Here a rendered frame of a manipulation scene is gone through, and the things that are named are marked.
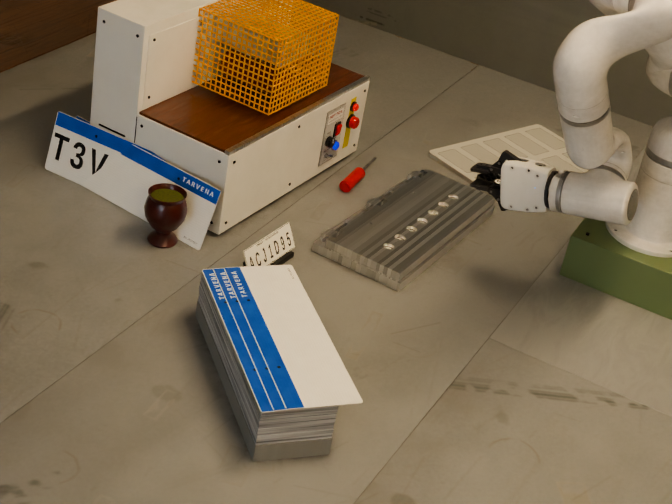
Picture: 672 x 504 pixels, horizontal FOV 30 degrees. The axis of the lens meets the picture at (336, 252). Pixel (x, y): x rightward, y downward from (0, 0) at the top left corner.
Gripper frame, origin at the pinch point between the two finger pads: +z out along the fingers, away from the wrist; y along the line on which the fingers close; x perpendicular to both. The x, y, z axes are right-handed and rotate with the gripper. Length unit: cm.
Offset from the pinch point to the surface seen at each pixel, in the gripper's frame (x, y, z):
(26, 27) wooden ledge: 15, -12, 138
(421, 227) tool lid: -2.8, 12.7, 12.4
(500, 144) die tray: 54, 14, 20
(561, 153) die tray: 62, 17, 7
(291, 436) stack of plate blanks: -78, 16, -4
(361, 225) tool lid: -11.9, 10.6, 21.6
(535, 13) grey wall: 212, 24, 78
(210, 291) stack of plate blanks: -62, 4, 23
